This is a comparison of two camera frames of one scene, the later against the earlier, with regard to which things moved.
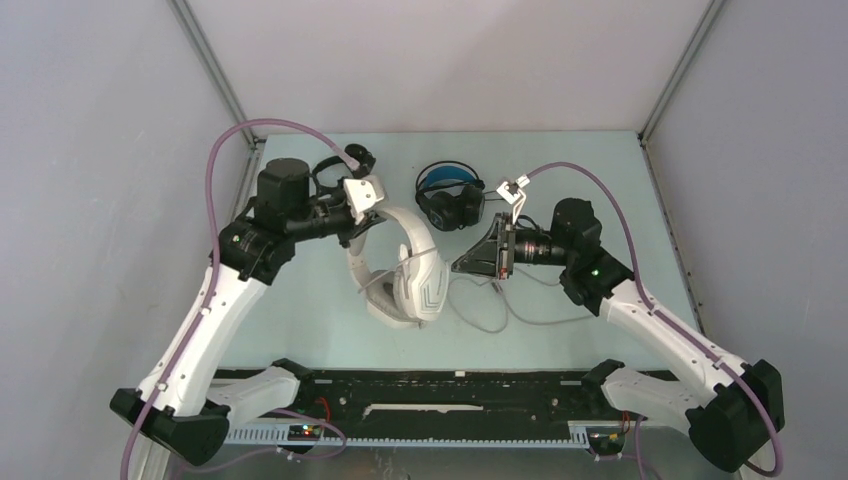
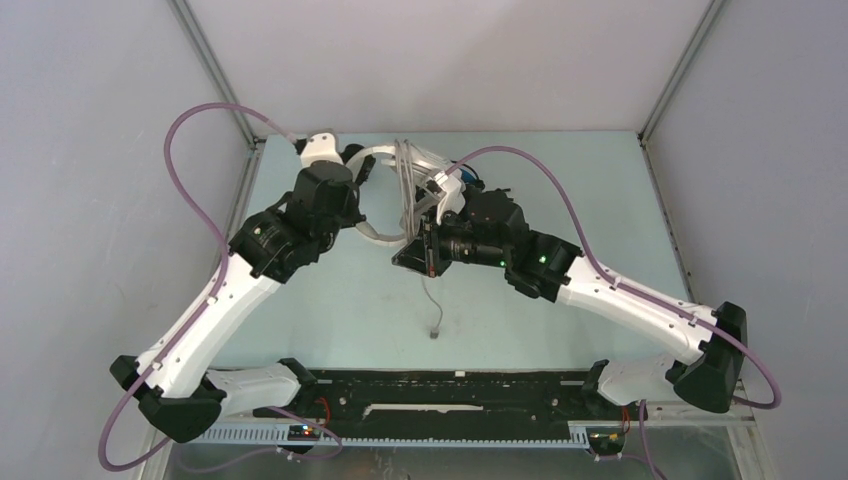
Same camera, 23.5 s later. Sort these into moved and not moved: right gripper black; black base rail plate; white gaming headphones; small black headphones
Moved: right gripper black; white gaming headphones
Not moved: black base rail plate; small black headphones
